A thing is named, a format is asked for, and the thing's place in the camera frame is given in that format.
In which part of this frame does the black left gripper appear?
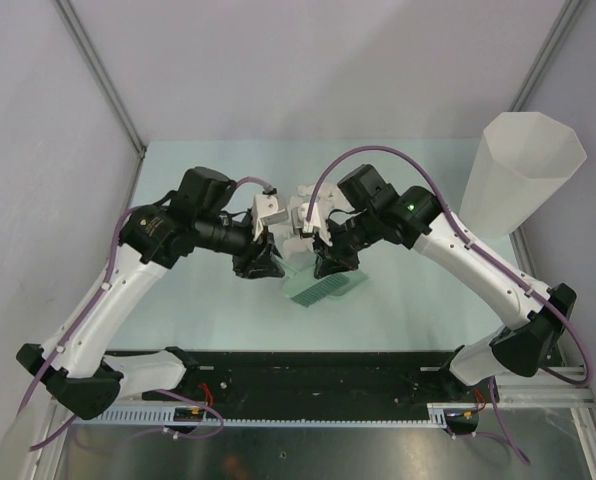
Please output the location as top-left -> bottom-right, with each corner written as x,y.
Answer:
195,213 -> 285,280

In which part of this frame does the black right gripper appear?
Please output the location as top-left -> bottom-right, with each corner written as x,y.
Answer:
312,208 -> 382,277

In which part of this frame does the green plastic dustpan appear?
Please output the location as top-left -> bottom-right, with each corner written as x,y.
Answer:
280,262 -> 369,301

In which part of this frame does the green hand brush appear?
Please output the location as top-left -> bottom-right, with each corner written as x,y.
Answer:
288,273 -> 358,307

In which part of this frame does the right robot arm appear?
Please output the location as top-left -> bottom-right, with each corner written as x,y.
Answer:
313,165 -> 577,401

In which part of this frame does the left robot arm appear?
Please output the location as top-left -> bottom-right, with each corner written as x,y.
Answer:
16,167 -> 288,420

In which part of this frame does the white paper scrap middle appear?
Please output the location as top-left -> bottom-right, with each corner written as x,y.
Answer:
270,223 -> 316,270

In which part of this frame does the white paper scrap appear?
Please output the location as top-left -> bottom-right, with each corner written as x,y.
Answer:
270,223 -> 316,270
291,182 -> 353,211

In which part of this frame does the white paper scrap top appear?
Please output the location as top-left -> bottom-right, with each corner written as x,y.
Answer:
291,182 -> 353,211

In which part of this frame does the white octagonal waste bin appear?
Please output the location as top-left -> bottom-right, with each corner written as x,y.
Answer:
459,112 -> 587,239

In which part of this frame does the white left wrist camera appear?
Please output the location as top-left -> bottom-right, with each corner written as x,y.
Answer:
251,194 -> 289,241

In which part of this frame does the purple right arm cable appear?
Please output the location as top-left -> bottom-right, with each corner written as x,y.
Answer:
305,144 -> 592,466

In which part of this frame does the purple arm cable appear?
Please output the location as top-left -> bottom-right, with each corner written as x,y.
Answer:
305,144 -> 592,466
16,175 -> 277,451

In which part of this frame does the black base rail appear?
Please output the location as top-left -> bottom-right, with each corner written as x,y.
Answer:
169,351 -> 488,406

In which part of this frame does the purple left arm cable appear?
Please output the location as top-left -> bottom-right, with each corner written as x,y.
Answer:
16,175 -> 277,451

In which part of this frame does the grey slotted cable duct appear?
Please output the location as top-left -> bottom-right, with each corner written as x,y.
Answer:
72,402 -> 452,429

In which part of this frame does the aluminium extrusion rail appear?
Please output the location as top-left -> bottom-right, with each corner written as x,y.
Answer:
495,371 -> 595,409

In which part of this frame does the aluminium frame post left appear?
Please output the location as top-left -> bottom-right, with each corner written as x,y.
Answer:
51,0 -> 146,159

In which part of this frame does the aluminium frame post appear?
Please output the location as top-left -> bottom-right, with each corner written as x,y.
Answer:
51,0 -> 146,159
507,0 -> 589,112

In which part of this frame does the aluminium frame post right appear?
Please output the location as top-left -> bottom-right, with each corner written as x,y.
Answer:
507,0 -> 589,112

